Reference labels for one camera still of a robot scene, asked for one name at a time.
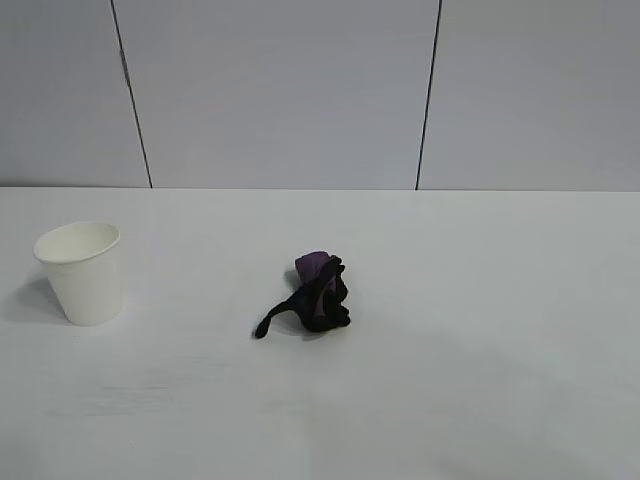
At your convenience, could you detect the purple and black cloth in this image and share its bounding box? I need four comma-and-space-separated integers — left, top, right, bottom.
253, 252, 353, 341

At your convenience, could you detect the white paper cup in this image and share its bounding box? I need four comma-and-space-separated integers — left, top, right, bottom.
32, 221, 125, 327

